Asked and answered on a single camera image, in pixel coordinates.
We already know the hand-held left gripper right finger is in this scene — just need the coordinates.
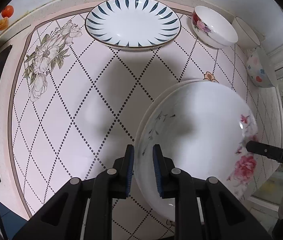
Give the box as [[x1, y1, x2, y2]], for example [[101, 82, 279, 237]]
[[152, 144, 273, 240]]

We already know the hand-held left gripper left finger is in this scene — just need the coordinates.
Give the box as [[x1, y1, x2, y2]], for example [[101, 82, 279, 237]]
[[13, 144, 135, 240]]

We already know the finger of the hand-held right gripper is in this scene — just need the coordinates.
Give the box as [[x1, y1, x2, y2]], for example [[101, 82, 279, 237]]
[[246, 141, 282, 162]]

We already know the white plate pink flower print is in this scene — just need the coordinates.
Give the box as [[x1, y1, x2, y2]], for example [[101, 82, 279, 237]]
[[135, 81, 259, 222]]

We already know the white bowl colourful heart print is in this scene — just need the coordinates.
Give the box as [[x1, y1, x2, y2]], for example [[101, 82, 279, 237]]
[[246, 47, 277, 88]]

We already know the plain white bowl gold rim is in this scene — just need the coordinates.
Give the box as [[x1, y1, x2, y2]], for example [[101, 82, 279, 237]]
[[231, 16, 261, 50]]

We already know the white bowl red rose print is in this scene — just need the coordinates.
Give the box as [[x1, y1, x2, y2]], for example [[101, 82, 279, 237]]
[[191, 5, 239, 50]]

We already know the white plate blue leaf pattern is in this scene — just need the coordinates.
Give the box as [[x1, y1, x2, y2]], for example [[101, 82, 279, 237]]
[[85, 0, 181, 49]]

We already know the floral diamond pattern table mat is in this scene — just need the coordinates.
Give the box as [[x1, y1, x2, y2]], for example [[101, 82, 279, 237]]
[[11, 10, 283, 240]]

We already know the orange slice wall sticker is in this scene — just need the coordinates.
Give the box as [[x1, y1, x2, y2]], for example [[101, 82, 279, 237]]
[[0, 17, 10, 31]]

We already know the orange fruit wall sticker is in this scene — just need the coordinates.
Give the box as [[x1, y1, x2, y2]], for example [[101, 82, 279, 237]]
[[1, 5, 14, 18]]

